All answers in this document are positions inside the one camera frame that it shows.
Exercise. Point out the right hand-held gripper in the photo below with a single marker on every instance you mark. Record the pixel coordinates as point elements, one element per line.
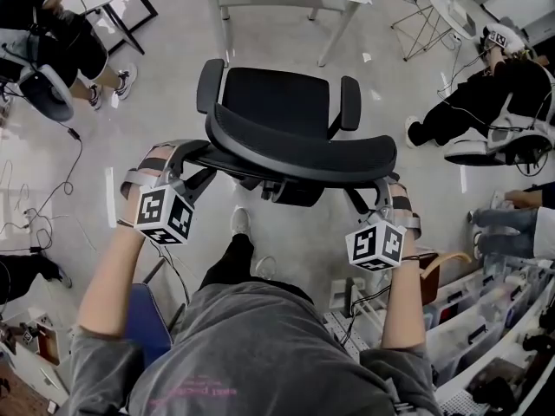
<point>375,245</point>

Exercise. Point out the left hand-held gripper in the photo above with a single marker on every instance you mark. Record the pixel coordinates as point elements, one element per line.
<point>165,208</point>

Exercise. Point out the black office chair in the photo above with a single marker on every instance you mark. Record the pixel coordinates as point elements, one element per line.
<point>277,98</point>

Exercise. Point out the person's right forearm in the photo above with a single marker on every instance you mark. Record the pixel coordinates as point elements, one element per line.
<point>403,306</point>

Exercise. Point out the person's left forearm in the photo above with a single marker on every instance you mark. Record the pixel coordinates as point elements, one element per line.
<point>112,284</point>

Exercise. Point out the white table with patterned cloth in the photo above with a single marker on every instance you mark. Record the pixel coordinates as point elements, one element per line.
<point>277,1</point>

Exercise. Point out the person's right hand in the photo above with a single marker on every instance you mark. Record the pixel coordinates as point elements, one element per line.
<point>403,191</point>

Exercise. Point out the person's left hand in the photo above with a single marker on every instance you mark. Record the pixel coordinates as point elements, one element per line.
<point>156,152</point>

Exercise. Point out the black wrist band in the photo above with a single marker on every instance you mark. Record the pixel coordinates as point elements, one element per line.
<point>126,222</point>
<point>409,257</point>

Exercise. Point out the person's white left shoe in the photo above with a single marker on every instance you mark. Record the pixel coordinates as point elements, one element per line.
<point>240,221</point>

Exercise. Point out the person's white shoe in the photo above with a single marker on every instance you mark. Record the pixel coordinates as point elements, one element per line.
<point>265,268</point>
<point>240,221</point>

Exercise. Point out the person's black trousers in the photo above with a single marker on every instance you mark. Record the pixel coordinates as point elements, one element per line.
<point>234,262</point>

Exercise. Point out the person's white right shoe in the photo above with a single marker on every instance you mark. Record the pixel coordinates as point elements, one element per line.
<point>265,268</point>

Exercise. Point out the black power adapter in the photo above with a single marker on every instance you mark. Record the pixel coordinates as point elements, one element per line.
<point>73,134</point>

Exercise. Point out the white paper scrap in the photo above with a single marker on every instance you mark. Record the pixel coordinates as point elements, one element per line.
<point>367,57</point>

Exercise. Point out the white storage bin rack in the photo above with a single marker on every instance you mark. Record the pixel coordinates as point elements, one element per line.
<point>477,332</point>

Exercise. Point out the person's grey t-shirt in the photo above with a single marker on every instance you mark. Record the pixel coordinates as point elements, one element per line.
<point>260,353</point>

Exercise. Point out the white open box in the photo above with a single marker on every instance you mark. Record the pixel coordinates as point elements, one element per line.
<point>17,349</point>

